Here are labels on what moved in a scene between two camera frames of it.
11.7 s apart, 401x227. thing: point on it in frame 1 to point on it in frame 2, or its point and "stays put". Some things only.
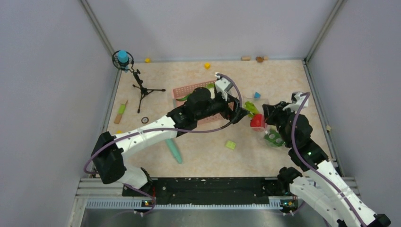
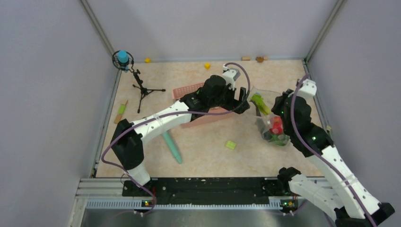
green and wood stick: [119, 115] stays put
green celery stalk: [251, 108] to [262, 107]
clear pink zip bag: [247, 120] to [271, 123]
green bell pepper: [274, 137] stays put
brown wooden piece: [259, 59] stays put
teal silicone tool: [174, 150] stays put
